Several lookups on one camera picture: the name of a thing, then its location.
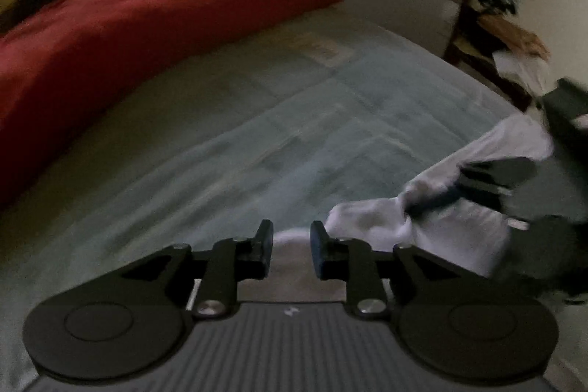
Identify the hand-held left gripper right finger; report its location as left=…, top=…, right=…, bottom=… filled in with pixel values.
left=310, top=220, right=478, bottom=320

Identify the white towel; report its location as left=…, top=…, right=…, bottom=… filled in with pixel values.
left=326, top=114, right=554, bottom=278

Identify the wooden chair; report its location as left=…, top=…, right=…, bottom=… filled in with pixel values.
left=443, top=0, right=552, bottom=112

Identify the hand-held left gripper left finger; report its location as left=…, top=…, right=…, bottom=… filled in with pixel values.
left=115, top=219, right=275, bottom=319

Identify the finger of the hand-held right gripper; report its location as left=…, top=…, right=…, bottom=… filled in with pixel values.
left=408, top=178, right=513, bottom=219
left=459, top=156, right=537, bottom=193

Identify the red duvet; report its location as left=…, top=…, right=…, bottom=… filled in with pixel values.
left=0, top=0, right=366, bottom=209

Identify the white crumpled paper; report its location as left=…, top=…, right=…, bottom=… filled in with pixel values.
left=494, top=50, right=552, bottom=94

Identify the light green bed sheet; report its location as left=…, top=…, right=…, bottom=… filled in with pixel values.
left=0, top=13, right=588, bottom=392

